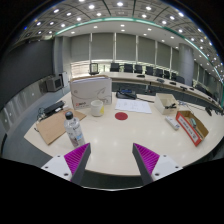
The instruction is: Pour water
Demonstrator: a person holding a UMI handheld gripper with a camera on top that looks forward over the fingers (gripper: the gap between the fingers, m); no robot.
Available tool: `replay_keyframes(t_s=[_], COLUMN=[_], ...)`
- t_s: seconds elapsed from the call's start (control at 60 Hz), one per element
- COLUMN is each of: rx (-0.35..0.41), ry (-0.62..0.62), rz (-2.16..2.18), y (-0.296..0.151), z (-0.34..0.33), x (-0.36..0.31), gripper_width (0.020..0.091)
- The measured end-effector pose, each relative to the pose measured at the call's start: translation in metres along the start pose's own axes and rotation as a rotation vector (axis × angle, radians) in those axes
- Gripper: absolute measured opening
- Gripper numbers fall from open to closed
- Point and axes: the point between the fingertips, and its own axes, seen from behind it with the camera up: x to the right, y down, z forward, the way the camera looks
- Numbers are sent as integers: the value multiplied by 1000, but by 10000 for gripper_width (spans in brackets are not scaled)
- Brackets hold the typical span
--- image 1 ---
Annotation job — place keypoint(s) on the red-edged open cardboard box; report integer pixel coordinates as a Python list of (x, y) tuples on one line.
[(188, 131)]

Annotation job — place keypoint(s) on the white copy paper carton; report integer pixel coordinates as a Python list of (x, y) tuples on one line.
[(90, 93)]

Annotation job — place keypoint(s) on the brown paper envelope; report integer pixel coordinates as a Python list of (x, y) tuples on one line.
[(53, 126)]

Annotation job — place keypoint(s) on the long curved conference desk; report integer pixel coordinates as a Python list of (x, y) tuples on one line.
[(150, 85)]

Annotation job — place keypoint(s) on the white cup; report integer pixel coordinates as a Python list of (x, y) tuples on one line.
[(97, 109)]

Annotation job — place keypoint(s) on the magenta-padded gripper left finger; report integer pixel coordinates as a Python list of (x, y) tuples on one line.
[(75, 160)]

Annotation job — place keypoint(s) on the white paper sheet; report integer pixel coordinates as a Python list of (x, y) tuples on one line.
[(133, 106)]

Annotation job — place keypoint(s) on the round ceiling lights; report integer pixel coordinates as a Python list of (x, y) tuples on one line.
[(120, 4)]

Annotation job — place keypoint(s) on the clear water bottle black cap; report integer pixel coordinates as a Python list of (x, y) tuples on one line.
[(74, 131)]

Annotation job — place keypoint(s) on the flat round red coaster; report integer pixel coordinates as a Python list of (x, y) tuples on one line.
[(121, 116)]

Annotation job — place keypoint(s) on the black power strip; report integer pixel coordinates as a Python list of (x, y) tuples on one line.
[(54, 107)]

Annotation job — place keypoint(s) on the small green tool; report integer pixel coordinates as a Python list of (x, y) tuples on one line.
[(193, 123)]

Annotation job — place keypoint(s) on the white remote control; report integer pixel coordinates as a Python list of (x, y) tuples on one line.
[(172, 123)]

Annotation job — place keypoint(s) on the grey box monitor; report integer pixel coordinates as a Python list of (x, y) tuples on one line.
[(54, 84)]

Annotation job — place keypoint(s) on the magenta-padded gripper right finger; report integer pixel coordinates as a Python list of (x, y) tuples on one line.
[(148, 160)]

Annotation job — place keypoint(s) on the black desk phone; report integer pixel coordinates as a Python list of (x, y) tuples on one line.
[(126, 94)]

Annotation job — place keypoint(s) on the black office chairs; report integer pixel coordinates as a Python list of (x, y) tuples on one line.
[(128, 68)]

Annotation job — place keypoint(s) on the white open cardboard box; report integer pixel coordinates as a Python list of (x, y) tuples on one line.
[(160, 105)]

